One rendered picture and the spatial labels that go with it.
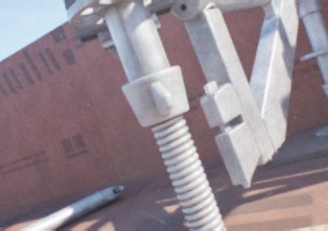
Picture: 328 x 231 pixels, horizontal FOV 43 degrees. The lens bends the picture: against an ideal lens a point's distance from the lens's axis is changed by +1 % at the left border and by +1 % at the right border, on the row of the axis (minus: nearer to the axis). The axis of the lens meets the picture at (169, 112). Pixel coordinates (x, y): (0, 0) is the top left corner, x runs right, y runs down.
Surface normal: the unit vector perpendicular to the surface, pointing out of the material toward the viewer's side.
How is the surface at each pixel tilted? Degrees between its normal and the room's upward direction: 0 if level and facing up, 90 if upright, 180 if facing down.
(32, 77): 90
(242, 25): 90
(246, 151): 91
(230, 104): 88
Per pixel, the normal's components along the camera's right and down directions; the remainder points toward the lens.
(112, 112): -0.51, 0.22
